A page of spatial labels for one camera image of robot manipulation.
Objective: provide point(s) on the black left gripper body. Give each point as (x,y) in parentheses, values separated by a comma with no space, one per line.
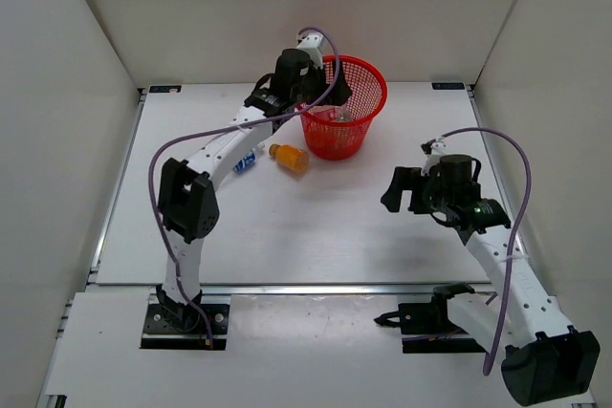
(313,87)

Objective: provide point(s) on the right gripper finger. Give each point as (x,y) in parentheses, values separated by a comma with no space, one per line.
(418,202)
(403,179)

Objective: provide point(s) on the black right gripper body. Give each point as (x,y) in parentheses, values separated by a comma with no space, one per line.
(438,196)

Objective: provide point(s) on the clear plastic bottle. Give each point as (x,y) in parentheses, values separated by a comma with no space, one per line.
(340,114)

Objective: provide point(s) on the orange juice bottle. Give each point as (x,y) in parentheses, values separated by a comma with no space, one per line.
(290,157)

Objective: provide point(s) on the blue label clear bottle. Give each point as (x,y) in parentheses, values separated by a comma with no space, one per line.
(249,160)

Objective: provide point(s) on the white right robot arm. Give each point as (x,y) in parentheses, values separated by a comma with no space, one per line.
(542,355)

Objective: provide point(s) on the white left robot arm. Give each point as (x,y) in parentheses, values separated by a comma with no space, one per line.
(185,202)

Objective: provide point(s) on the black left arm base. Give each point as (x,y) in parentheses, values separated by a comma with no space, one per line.
(175,326)

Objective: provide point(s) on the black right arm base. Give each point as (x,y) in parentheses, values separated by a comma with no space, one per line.
(425,326)

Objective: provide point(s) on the red mesh bin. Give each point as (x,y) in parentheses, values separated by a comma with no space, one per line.
(335,141)

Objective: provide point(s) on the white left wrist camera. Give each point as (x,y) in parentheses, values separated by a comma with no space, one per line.
(312,43)

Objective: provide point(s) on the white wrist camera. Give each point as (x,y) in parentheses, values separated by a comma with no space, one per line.
(312,43)
(434,151)

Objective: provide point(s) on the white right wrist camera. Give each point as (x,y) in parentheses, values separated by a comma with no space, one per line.
(434,151)

